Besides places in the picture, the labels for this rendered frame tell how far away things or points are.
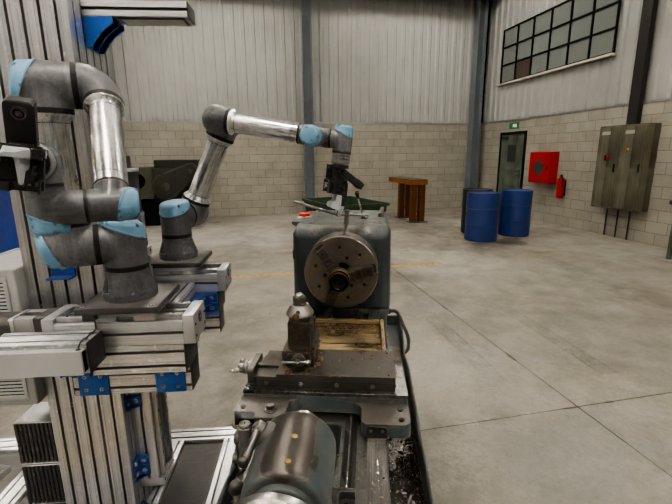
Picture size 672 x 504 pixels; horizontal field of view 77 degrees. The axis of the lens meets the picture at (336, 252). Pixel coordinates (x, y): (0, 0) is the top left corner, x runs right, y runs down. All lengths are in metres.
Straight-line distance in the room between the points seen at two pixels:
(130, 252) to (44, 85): 0.46
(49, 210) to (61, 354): 0.43
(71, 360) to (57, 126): 0.61
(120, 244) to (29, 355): 0.36
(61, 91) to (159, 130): 10.49
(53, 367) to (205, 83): 10.74
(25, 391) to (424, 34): 12.39
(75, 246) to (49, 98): 0.38
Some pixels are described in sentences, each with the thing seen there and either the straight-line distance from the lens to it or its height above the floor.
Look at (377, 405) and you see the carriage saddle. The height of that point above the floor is 0.90.
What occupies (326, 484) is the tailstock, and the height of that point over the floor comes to 1.10.
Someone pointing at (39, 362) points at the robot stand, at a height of 1.05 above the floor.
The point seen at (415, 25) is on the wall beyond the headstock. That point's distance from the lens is 13.05.
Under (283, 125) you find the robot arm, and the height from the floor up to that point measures 1.67.
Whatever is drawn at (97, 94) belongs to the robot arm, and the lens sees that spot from 1.28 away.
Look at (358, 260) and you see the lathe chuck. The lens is 1.76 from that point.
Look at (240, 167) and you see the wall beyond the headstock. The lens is 11.60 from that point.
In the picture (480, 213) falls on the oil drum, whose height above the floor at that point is 0.53.
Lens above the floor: 1.57
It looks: 13 degrees down
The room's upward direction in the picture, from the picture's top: 1 degrees counter-clockwise
